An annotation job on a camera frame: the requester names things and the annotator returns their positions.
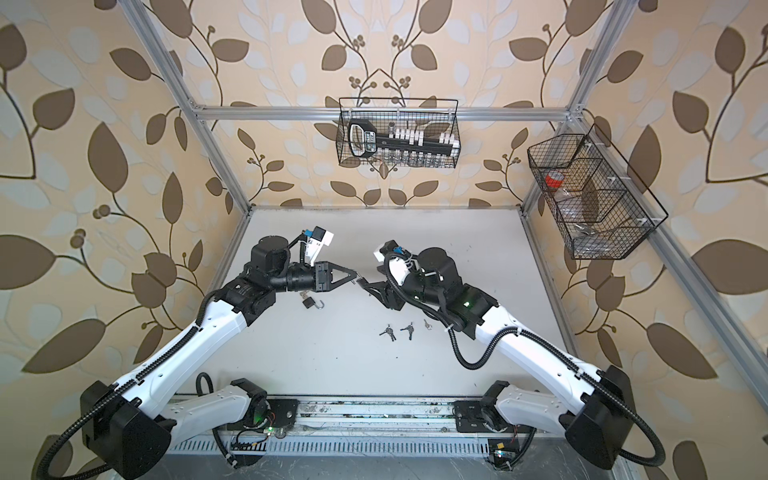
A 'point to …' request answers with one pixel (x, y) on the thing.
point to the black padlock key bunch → (389, 330)
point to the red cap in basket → (554, 179)
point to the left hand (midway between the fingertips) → (356, 275)
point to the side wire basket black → (601, 209)
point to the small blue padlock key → (427, 325)
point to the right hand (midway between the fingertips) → (375, 278)
